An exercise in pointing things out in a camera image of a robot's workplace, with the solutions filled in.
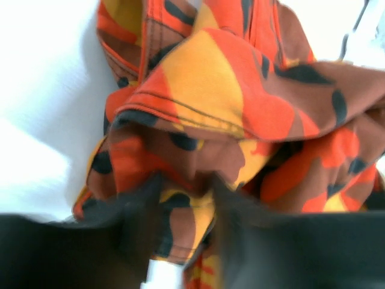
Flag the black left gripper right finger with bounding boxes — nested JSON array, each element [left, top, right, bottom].
[[212, 176, 384, 288]]

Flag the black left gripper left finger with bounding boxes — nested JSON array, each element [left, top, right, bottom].
[[1, 175, 162, 288]]

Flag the orange camouflage trousers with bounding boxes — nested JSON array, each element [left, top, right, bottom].
[[73, 1, 384, 288]]

